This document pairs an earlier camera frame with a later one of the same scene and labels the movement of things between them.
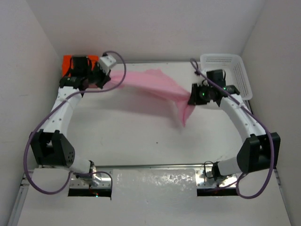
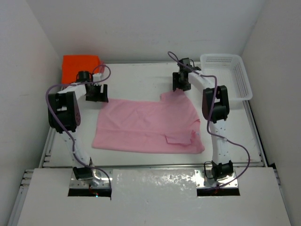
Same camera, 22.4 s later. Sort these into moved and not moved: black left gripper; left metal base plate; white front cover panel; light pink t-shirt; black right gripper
Moved: black left gripper; light pink t-shirt; black right gripper
Not moved: white front cover panel; left metal base plate
